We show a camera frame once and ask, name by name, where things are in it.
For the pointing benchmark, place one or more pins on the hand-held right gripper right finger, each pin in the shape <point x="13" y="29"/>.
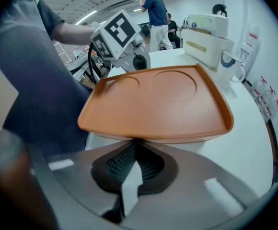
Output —
<point x="189" y="176"/>

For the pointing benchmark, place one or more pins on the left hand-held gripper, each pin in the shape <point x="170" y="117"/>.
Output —
<point x="119" y="32"/>

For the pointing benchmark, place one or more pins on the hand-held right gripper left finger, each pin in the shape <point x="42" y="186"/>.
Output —
<point x="81" y="171"/>

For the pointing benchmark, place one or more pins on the orange box lid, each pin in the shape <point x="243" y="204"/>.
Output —
<point x="158" y="104"/>

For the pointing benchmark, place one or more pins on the person's left forearm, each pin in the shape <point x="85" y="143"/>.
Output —
<point x="72" y="33"/>

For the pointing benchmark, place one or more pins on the cream storage container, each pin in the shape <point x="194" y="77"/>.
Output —
<point x="206" y="47"/>

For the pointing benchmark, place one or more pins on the white tissue pack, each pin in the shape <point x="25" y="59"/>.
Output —
<point x="208" y="24"/>

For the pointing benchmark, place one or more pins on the person's dark shirt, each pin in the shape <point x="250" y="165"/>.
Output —
<point x="38" y="80"/>

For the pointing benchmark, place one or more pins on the black headphones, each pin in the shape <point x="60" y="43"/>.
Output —
<point x="219" y="8"/>

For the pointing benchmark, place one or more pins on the clear packets with red labels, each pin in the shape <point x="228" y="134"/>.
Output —
<point x="266" y="99"/>

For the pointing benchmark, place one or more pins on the white mug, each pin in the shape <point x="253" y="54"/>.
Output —
<point x="227" y="66"/>

